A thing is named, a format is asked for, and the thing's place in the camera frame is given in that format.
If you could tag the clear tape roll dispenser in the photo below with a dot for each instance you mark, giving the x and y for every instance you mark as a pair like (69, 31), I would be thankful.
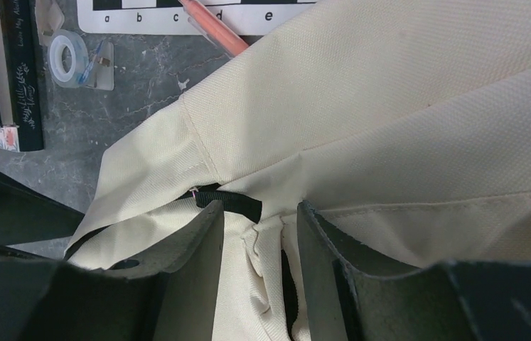
(73, 65)

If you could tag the black white chessboard mat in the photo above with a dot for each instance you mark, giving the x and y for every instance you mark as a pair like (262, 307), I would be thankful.
(184, 18)

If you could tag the small orange triangle piece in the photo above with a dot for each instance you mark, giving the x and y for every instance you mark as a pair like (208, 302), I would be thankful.
(49, 19)

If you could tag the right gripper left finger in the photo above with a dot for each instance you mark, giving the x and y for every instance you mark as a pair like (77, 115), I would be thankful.
(167, 292)

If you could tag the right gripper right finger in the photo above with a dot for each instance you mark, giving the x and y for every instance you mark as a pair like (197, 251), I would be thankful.
(353, 292)

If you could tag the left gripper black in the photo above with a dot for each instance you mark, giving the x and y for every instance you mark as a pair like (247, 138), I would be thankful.
(30, 221)

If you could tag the black hardcover book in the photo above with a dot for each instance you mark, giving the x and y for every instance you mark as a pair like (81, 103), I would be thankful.
(20, 112)

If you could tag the pink pen upper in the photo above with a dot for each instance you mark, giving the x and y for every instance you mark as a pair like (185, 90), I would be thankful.
(213, 29)

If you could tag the cream canvas backpack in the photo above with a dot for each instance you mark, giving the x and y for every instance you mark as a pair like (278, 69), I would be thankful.
(407, 123)

